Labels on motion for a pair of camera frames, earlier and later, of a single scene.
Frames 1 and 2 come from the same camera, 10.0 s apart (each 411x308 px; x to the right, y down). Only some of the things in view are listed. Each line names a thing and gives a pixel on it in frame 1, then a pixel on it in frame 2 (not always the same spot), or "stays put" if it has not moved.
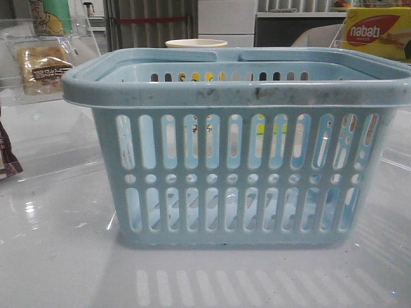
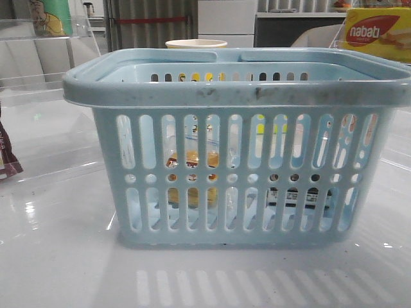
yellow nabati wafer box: [383, 30] stays put
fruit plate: [341, 4] stays put
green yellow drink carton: [51, 18] stays put
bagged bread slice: [34, 65] -> [192, 158]
